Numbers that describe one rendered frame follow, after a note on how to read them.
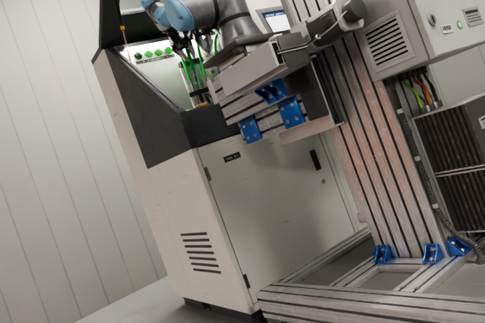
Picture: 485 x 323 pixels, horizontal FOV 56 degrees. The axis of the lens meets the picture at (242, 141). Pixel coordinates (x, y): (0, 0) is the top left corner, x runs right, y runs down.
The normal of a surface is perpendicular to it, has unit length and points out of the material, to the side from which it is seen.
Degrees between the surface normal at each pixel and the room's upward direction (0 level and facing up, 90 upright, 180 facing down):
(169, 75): 90
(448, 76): 90
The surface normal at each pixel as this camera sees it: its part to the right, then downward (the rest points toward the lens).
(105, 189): 0.53, -0.21
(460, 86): -0.78, 0.27
